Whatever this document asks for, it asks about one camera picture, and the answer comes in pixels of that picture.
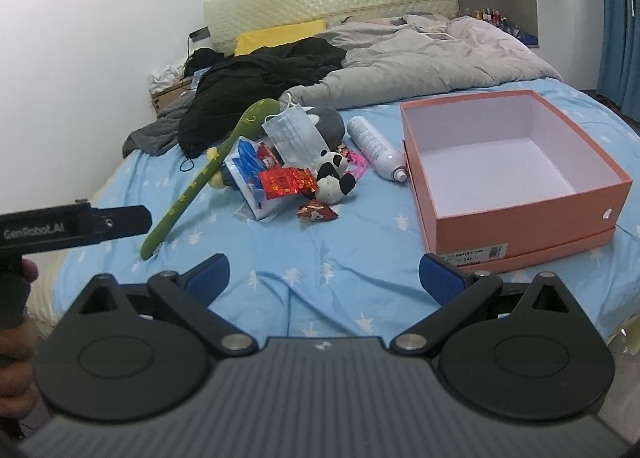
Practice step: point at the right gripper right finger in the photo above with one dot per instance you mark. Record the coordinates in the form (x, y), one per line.
(463, 299)

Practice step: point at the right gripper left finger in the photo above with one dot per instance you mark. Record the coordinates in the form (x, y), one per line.
(184, 299)

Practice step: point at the blue white plastic bag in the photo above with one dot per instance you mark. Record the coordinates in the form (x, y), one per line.
(244, 166)

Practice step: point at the dark red snack packet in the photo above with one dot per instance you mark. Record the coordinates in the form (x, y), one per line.
(316, 211)

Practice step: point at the shiny red snack packet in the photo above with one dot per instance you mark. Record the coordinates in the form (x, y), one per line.
(287, 181)

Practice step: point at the pink feather toy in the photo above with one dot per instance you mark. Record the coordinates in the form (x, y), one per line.
(357, 163)

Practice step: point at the small panda plush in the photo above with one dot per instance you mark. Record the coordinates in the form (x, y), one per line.
(334, 181)

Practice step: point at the light blue face mask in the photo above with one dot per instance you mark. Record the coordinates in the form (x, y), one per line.
(295, 137)

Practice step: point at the person left hand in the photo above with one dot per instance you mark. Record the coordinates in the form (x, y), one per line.
(18, 392)

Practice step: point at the blue patterned bedsheet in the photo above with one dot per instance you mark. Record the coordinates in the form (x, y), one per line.
(357, 275)

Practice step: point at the orange cardboard box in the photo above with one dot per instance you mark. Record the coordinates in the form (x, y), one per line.
(504, 180)

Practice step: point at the dark grey blanket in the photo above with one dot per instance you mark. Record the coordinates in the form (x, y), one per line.
(160, 136)

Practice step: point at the white spray can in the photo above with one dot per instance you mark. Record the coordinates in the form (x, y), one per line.
(387, 161)

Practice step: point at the cardboard box by bed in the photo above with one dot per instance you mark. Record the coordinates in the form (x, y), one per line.
(167, 96)

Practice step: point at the long green plush stick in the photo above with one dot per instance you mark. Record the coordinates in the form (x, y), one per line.
(249, 127)

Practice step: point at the black clothing pile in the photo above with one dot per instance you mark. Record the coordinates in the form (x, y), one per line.
(227, 89)

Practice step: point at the grey penguin plush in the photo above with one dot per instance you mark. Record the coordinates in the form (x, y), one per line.
(329, 124)

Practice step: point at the grey duvet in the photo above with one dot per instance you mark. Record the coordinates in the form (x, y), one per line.
(390, 62)

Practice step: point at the yellow pillow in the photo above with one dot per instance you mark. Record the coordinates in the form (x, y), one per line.
(276, 36)

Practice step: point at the blue curtain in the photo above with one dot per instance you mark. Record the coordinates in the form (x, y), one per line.
(619, 67)

